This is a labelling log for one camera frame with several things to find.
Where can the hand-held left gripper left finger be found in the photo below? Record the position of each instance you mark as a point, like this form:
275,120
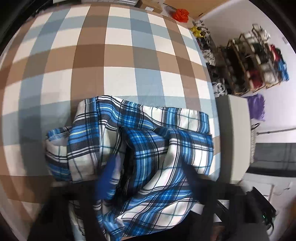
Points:
105,180

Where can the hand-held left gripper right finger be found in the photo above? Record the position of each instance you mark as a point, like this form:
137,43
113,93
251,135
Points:
193,178

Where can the blue plaid shirt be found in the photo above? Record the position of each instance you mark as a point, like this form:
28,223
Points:
148,150

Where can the dark grey rug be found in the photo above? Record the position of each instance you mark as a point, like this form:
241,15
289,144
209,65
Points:
272,160

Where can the grey mattress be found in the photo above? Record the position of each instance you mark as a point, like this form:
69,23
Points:
238,129

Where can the grey metal rod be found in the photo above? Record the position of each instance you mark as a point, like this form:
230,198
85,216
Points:
275,131

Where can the purple cloth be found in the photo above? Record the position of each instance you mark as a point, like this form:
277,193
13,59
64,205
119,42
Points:
256,106

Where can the wooden shoe rack with shoes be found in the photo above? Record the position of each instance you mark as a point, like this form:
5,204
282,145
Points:
254,76

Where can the checked bed sheet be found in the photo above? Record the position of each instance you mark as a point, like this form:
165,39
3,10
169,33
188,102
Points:
92,58

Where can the pile of shoes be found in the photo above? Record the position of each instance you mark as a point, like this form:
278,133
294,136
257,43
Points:
209,53

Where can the orange plastic bag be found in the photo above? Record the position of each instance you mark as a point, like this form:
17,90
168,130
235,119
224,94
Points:
181,14

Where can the wooden door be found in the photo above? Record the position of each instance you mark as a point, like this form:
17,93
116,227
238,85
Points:
203,7

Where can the brown cardboard box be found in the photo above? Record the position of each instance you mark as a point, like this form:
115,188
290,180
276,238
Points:
150,5

